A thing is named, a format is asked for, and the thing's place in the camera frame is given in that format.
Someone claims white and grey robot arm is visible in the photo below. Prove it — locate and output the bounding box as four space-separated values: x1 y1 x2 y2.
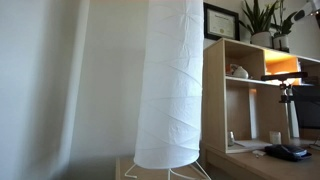
293 0 320 22

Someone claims white paper floor lamp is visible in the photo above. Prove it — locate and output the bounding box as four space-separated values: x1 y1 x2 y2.
133 0 204 176

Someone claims white ceramic teapot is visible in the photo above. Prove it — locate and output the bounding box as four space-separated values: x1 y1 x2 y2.
233 66 249 79

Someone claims black framed certificate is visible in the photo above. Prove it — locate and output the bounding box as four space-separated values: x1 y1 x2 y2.
203 3 240 40

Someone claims wooden shelf desk unit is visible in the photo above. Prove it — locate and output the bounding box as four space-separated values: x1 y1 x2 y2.
201 38 320 180

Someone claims snake plant in white pot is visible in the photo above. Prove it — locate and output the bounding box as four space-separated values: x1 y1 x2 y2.
239 0 277 48

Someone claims small white candle jar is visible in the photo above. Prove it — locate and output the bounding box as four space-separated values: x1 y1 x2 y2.
269 131 281 144

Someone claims small plant in white pot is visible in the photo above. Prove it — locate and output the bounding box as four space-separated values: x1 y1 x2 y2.
273 0 296 52

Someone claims black camera on stand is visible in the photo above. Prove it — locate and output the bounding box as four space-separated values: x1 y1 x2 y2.
261 72 308 103

